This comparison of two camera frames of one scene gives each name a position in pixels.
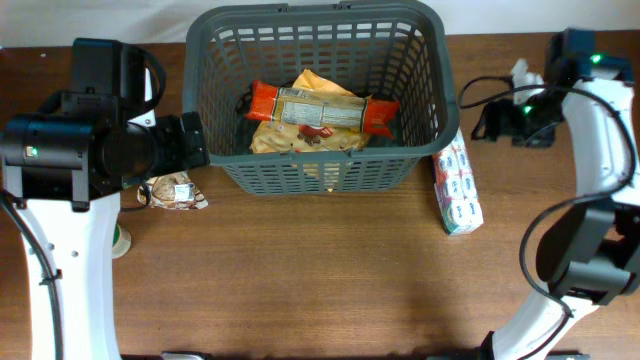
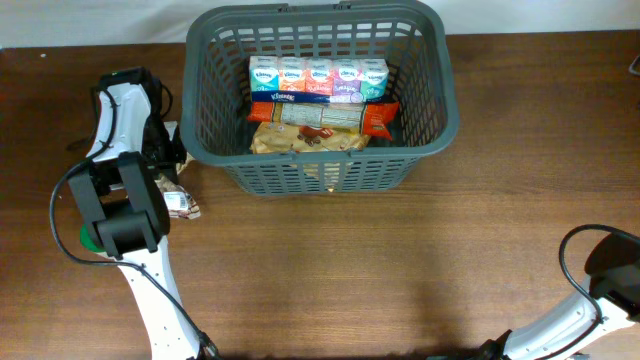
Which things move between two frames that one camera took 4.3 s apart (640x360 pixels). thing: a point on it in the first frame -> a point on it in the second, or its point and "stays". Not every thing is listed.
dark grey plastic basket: (388, 52) stays
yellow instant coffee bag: (276, 138) stays
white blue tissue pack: (456, 188) -> (288, 79)
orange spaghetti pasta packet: (316, 108) stays
